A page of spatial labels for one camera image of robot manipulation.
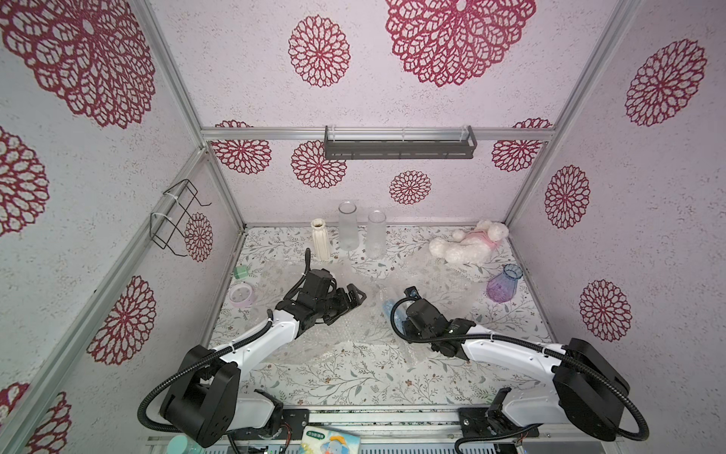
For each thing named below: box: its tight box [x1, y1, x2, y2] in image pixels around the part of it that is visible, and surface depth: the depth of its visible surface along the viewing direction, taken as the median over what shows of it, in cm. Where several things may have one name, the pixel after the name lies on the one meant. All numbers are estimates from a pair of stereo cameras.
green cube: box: [233, 264, 249, 280], surface depth 105 cm
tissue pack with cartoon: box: [299, 425, 362, 454], surface depth 68 cm
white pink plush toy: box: [428, 220, 510, 265], surface depth 102 cm
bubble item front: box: [381, 298, 433, 366], surface depth 74 cm
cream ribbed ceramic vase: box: [310, 217, 331, 262], surface depth 102 cm
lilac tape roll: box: [229, 283, 260, 308], surface depth 99 cm
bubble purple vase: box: [390, 249, 491, 302], surface depth 105 cm
